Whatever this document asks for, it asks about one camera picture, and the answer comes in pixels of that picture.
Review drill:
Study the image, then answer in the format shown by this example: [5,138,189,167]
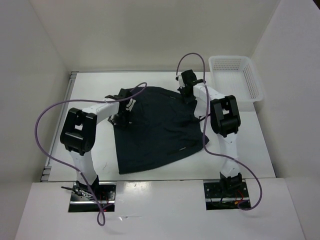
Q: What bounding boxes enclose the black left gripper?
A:
[107,107,133,130]

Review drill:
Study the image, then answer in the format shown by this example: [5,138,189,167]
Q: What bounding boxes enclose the dark navy shorts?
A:
[113,86,210,175]

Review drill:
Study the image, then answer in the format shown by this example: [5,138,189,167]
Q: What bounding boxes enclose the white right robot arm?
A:
[175,70,242,197]

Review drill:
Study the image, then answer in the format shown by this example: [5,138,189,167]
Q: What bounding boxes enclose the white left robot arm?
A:
[60,88,135,200]

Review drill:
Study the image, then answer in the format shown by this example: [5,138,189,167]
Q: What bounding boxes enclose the white plastic perforated basket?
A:
[208,55,264,103]

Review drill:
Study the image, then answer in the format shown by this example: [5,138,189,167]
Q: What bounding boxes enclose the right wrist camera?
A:
[175,72,187,89]

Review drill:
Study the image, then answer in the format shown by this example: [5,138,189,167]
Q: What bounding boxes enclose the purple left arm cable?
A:
[34,82,148,227]

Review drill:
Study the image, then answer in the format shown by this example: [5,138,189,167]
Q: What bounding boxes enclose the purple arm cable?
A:
[34,82,148,227]
[176,52,264,211]

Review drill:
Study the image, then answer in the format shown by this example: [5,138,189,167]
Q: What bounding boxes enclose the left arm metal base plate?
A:
[63,181,117,213]

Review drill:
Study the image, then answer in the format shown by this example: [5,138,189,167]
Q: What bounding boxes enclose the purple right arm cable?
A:
[176,52,264,211]

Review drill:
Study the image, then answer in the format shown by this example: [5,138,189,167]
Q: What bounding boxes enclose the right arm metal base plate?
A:
[203,180,251,211]

